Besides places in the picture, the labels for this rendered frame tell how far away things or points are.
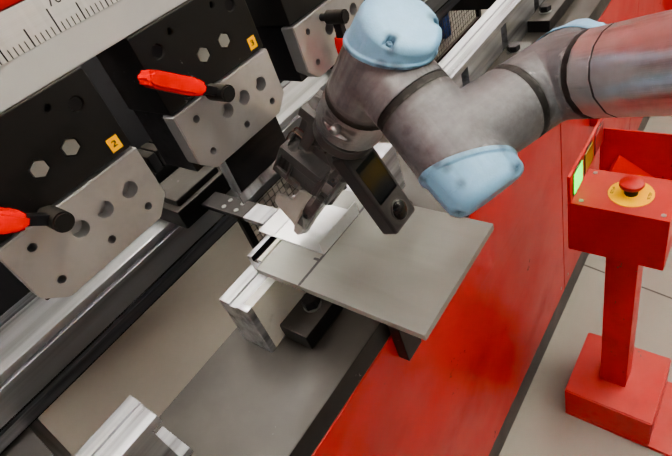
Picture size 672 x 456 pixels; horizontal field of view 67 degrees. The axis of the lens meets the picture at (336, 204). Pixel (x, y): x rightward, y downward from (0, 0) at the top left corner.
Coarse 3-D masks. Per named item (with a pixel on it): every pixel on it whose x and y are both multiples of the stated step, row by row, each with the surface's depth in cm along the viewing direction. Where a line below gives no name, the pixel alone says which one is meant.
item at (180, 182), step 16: (176, 176) 89; (192, 176) 87; (208, 176) 87; (176, 192) 85; (192, 192) 85; (208, 192) 86; (224, 192) 89; (176, 208) 83; (192, 208) 84; (208, 208) 85; (224, 208) 82; (240, 208) 81; (256, 208) 80; (272, 208) 78; (176, 224) 86; (192, 224) 85; (256, 224) 78
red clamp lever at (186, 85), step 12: (144, 72) 46; (156, 72) 46; (168, 72) 47; (144, 84) 46; (156, 84) 46; (168, 84) 47; (180, 84) 48; (192, 84) 49; (216, 84) 53; (228, 84) 52; (216, 96) 52; (228, 96) 52
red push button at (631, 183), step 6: (624, 180) 88; (630, 180) 88; (636, 180) 88; (642, 180) 87; (624, 186) 88; (630, 186) 87; (636, 186) 87; (642, 186) 87; (624, 192) 89; (630, 192) 88; (636, 192) 88
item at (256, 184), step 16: (272, 128) 68; (256, 144) 66; (272, 144) 69; (240, 160) 65; (256, 160) 67; (272, 160) 69; (224, 176) 66; (240, 176) 65; (256, 176) 68; (240, 192) 66
